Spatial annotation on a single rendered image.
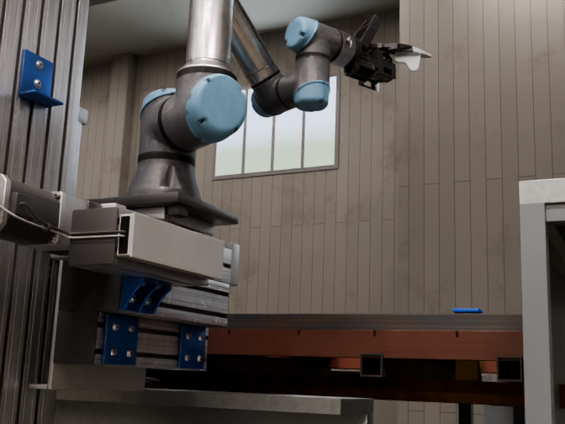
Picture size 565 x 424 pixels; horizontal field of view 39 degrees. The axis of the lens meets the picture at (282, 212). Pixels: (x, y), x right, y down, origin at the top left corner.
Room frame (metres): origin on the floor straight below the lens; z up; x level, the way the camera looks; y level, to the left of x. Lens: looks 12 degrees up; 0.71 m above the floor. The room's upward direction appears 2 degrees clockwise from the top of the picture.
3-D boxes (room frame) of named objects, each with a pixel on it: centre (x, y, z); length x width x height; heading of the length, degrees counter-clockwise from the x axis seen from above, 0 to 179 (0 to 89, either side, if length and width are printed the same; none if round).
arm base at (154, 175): (1.54, 0.24, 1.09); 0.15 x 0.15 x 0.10
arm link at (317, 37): (1.59, -0.05, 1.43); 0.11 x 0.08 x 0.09; 127
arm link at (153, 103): (1.53, 0.23, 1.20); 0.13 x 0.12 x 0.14; 37
